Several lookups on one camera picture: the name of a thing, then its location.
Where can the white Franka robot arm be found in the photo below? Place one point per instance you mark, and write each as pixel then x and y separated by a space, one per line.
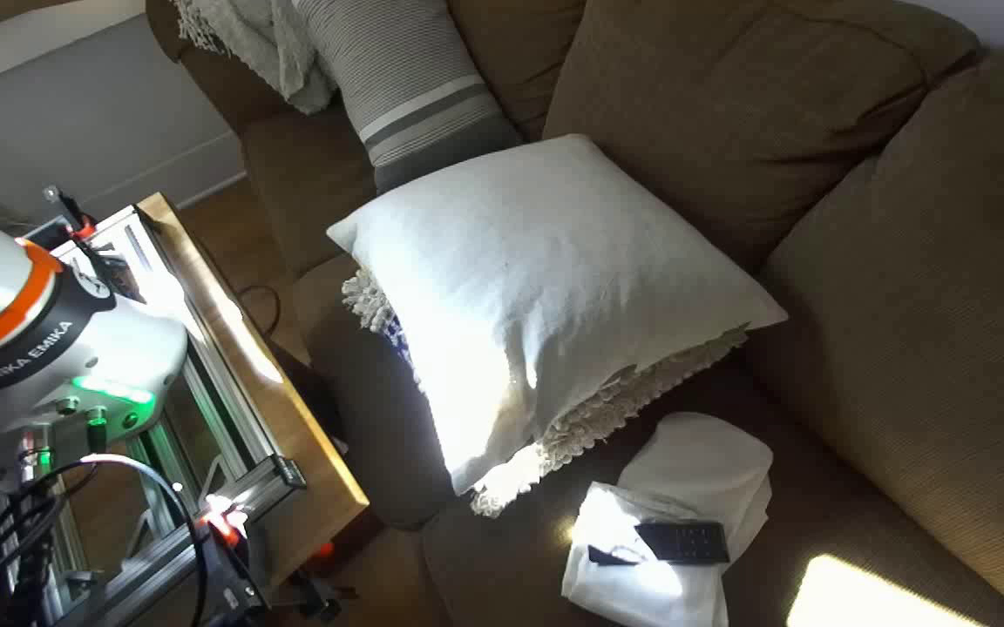
pixel 14 315

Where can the brown fabric couch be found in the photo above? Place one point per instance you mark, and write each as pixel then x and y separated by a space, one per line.
pixel 293 162

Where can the small red object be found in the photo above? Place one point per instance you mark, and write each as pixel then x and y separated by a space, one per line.
pixel 322 551

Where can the wooden top robot table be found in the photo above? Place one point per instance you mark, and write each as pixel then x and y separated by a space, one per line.
pixel 293 430

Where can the aluminium profile frame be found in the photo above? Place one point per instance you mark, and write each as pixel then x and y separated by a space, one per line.
pixel 243 440

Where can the black remote control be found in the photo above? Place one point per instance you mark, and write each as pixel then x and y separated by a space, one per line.
pixel 681 543

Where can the gray white striped pillow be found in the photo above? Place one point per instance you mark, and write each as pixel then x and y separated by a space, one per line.
pixel 410 82

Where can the white folded cloth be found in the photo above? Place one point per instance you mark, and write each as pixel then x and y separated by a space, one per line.
pixel 699 465

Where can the red black clamp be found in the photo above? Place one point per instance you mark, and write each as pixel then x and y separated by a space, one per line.
pixel 75 214
pixel 225 524

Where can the white knit throw blanket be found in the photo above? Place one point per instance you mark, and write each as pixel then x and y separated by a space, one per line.
pixel 260 38

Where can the white-backed wavy print pillow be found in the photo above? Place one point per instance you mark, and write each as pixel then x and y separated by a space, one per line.
pixel 547 280

